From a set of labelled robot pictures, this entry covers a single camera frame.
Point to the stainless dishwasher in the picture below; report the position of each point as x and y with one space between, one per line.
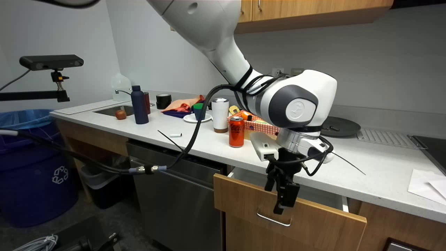
177 208

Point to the black trash bin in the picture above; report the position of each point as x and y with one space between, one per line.
106 189

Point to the blue recycling bin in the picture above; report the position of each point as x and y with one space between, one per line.
36 182

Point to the orange patterned paper tray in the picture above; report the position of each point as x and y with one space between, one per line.
255 125

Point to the black white marker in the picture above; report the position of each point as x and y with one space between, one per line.
175 136

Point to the wooden upper cabinet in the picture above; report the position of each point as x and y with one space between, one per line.
260 16

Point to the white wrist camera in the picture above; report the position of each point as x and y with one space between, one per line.
263 146

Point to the blue cup green rim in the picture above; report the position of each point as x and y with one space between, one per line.
199 111

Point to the white wooden-front drawer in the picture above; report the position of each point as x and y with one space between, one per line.
313 227

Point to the red soda can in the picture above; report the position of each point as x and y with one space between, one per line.
235 132

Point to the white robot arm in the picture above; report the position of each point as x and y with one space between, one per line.
297 105

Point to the white tumbler cup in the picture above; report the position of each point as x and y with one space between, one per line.
219 115

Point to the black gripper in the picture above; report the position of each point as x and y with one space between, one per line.
280 172

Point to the white plate far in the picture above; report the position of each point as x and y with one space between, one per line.
194 121

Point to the black round hot plate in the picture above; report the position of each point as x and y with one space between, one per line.
339 128

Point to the metal drawer handle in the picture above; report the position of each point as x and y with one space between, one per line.
273 221

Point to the dark blue water bottle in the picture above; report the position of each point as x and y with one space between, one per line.
138 105

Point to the white paper sheet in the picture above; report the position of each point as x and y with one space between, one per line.
429 186

